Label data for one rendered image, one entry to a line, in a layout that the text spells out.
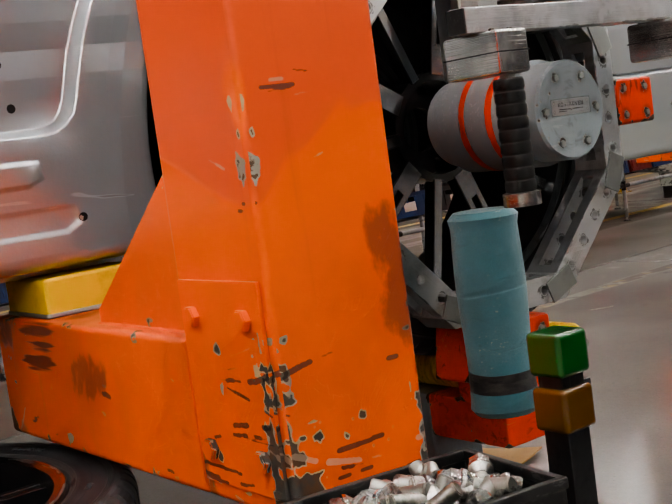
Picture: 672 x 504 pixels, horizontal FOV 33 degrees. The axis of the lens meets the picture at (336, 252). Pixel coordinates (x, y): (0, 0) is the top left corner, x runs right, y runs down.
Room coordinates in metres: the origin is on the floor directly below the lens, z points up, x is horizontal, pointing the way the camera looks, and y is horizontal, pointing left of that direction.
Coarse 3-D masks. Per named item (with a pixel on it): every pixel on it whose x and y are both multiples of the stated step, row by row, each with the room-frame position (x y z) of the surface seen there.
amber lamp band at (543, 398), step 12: (588, 384) 0.99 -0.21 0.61; (540, 396) 0.99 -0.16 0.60; (552, 396) 0.98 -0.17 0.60; (564, 396) 0.97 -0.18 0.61; (576, 396) 0.98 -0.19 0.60; (588, 396) 0.99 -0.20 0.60; (540, 408) 1.00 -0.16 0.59; (552, 408) 0.98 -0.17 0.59; (564, 408) 0.97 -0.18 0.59; (576, 408) 0.98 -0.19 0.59; (588, 408) 0.99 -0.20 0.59; (540, 420) 1.00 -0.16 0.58; (552, 420) 0.99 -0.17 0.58; (564, 420) 0.97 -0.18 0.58; (576, 420) 0.98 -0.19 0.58; (588, 420) 0.99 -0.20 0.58; (564, 432) 0.98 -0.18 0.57
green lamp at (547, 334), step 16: (528, 336) 1.00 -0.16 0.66; (544, 336) 0.99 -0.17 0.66; (560, 336) 0.98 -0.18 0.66; (576, 336) 0.99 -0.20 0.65; (528, 352) 1.00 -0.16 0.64; (544, 352) 0.99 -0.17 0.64; (560, 352) 0.97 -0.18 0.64; (576, 352) 0.99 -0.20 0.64; (544, 368) 0.99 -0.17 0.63; (560, 368) 0.97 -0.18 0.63; (576, 368) 0.98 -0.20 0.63
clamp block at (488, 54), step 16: (496, 32) 1.28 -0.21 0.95; (512, 32) 1.30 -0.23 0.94; (448, 48) 1.34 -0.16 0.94; (464, 48) 1.32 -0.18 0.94; (480, 48) 1.30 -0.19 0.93; (496, 48) 1.28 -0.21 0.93; (512, 48) 1.29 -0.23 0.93; (528, 48) 1.31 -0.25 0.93; (448, 64) 1.35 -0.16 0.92; (464, 64) 1.33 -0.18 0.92; (480, 64) 1.30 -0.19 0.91; (496, 64) 1.29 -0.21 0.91; (512, 64) 1.29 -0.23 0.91; (528, 64) 1.31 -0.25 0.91; (448, 80) 1.35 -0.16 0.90; (464, 80) 1.33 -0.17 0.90
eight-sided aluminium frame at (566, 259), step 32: (384, 0) 1.48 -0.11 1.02; (576, 32) 1.71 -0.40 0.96; (608, 64) 1.73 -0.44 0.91; (608, 96) 1.72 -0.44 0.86; (608, 128) 1.72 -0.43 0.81; (576, 160) 1.76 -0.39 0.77; (608, 160) 1.71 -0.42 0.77; (576, 192) 1.73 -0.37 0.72; (608, 192) 1.71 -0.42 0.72; (576, 224) 1.67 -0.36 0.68; (544, 256) 1.68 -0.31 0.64; (576, 256) 1.66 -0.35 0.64; (416, 288) 1.47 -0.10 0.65; (448, 288) 1.50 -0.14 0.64; (544, 288) 1.62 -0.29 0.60; (448, 320) 1.50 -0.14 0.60
